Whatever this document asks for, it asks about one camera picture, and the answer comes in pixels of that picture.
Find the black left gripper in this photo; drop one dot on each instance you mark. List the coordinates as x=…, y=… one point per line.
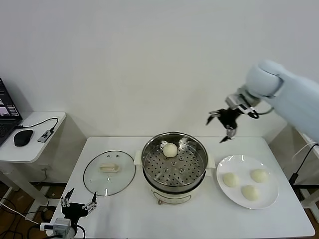
x=73, y=210

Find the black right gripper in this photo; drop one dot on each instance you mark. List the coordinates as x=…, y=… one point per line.
x=229, y=118

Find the white steamed baozi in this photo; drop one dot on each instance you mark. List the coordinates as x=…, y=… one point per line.
x=230, y=179
x=170, y=150
x=250, y=193
x=259, y=175

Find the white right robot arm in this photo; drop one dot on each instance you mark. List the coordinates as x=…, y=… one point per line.
x=299, y=99

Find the steel perforated steamer basket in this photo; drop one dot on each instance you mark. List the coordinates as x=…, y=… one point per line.
x=174, y=171

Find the steel steamer pot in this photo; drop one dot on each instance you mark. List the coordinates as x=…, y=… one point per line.
x=172, y=196

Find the grey usb hub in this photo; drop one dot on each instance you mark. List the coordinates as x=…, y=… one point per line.
x=45, y=136

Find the white round plate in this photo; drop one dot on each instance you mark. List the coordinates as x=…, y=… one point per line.
x=239, y=199

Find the black computer mouse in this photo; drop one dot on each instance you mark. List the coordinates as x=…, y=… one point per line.
x=23, y=137

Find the black laptop dark screen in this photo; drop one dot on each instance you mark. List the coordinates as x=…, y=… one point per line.
x=7, y=119

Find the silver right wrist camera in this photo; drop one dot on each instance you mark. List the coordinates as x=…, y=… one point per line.
x=236, y=103

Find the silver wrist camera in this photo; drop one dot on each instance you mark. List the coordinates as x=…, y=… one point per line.
x=59, y=224
x=236, y=103

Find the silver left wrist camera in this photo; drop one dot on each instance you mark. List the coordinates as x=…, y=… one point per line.
x=59, y=224

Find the white wall socket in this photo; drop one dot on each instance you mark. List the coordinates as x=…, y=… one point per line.
x=46, y=169

